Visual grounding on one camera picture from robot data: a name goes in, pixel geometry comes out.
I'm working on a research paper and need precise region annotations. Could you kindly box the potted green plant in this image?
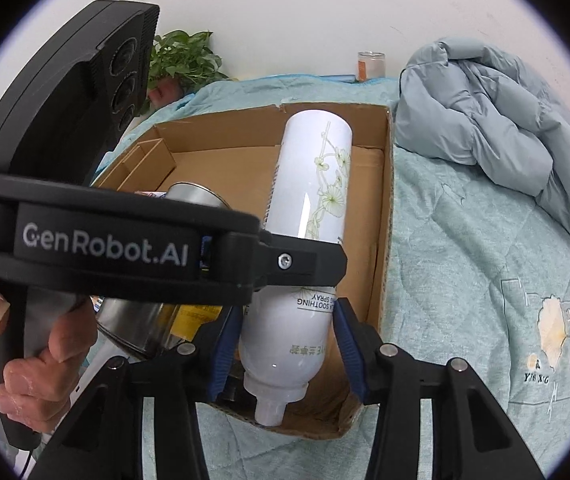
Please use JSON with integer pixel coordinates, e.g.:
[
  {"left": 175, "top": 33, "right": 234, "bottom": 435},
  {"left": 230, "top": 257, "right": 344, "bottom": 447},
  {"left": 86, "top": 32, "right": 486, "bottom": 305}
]
[{"left": 143, "top": 29, "right": 229, "bottom": 112}]

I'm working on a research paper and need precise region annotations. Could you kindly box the light green quilt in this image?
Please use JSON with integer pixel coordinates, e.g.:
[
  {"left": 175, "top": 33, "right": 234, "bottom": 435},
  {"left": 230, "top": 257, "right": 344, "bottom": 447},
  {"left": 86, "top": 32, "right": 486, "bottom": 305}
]
[{"left": 97, "top": 76, "right": 570, "bottom": 479}]

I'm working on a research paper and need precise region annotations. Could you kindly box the brown cardboard box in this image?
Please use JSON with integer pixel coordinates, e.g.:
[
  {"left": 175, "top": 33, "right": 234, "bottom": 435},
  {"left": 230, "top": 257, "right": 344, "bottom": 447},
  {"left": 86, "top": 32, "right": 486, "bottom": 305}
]
[{"left": 95, "top": 103, "right": 392, "bottom": 440}]

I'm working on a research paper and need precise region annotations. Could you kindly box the person left hand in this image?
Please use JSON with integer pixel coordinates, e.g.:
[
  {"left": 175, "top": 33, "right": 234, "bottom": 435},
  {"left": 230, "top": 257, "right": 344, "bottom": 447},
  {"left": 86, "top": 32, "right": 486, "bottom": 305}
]
[{"left": 0, "top": 268, "right": 98, "bottom": 434}]

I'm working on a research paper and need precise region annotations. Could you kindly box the grey-blue puffer jacket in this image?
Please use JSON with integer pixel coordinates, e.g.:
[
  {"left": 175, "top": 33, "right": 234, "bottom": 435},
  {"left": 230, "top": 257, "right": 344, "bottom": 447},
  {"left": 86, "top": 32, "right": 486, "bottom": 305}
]
[{"left": 393, "top": 37, "right": 570, "bottom": 233}]

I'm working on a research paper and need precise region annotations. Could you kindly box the silver metal can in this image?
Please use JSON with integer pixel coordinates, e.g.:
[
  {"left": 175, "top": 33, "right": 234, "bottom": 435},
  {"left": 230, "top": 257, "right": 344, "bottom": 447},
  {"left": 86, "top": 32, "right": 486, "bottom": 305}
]
[{"left": 95, "top": 181, "right": 234, "bottom": 363}]

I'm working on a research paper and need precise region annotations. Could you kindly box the white spray bottle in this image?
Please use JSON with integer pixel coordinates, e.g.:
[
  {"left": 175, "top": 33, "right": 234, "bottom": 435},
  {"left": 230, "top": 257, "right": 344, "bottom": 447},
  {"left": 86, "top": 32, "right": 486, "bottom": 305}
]
[{"left": 238, "top": 110, "right": 352, "bottom": 427}]

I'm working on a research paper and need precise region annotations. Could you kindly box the orange label glass jar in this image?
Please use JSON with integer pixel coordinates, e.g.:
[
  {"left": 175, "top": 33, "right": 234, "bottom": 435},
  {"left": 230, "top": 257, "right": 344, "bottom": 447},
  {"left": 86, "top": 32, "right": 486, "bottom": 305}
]
[{"left": 357, "top": 51, "right": 386, "bottom": 82}]

